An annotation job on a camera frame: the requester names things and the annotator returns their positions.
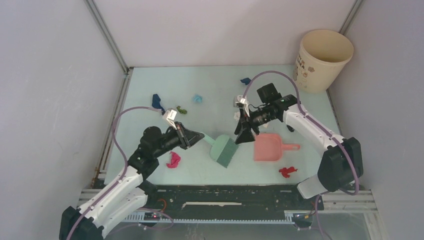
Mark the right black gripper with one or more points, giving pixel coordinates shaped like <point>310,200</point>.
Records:
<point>243,129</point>

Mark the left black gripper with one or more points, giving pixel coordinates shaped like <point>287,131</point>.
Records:
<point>187,138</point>

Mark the green hand brush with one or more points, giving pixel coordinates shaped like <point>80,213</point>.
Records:
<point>222,150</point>

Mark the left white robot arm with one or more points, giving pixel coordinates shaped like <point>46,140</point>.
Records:
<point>130,189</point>

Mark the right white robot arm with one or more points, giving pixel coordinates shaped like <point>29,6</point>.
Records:
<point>341,158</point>

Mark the pink dustpan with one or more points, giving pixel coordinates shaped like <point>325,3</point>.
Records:
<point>269,147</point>

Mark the white paper scrap middle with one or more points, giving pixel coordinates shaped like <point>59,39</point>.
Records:
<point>237,116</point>

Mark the olive green paper scrap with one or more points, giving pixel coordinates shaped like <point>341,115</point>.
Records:
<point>181,110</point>

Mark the magenta paper scrap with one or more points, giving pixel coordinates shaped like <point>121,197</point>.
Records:
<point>174,160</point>

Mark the light blue paper scrap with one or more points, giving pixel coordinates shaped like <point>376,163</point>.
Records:
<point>197,99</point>

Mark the red paper scrap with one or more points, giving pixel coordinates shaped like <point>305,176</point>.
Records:
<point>287,171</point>

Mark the dark blue paper scrap left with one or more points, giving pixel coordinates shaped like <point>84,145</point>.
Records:
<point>156,103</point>

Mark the dark blue paper scrap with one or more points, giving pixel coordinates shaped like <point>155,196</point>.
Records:
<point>246,81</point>
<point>156,103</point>

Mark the dark blue paper scrap top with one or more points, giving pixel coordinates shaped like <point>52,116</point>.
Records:
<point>246,81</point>

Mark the beige plastic bucket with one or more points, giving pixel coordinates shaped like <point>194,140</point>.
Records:
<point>321,57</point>

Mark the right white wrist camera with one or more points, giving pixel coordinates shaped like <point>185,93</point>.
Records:
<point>241,103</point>

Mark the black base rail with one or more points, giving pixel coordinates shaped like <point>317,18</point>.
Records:
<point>256,203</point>

